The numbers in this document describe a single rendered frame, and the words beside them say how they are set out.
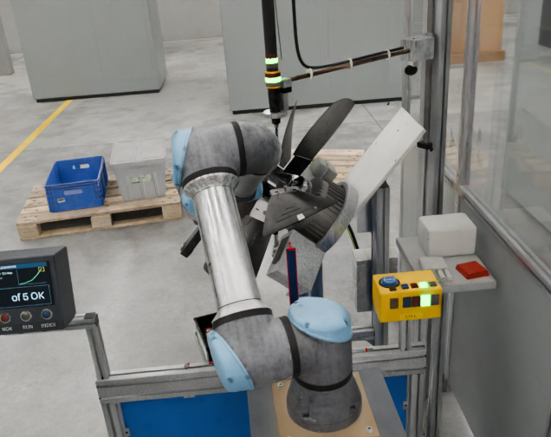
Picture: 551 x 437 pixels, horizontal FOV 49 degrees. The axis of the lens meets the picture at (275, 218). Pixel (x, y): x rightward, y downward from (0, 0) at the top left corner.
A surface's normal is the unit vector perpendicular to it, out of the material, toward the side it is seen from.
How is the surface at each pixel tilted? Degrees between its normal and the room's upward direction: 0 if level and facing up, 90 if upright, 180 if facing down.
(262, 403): 0
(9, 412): 0
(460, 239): 90
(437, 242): 90
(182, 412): 90
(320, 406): 73
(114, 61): 90
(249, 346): 44
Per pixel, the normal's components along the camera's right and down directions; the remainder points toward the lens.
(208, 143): 0.15, -0.36
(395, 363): 0.06, 0.41
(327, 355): 0.27, 0.39
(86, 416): -0.07, -0.91
